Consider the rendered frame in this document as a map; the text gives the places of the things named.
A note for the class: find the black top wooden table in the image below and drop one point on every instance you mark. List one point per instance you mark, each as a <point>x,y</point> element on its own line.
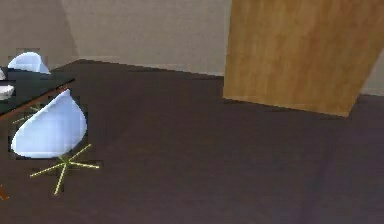
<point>30,87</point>

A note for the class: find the white bowl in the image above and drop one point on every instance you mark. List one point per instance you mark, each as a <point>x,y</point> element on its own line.
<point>5,91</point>

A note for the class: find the white dish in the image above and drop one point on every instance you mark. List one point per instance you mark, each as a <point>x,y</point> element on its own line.
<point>1,74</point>

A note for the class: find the pale blue shell chair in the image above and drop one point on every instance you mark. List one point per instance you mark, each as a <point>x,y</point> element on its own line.
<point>50,130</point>
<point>28,62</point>

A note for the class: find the tall wooden cupboard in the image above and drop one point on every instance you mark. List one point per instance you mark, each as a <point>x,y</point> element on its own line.
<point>300,53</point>

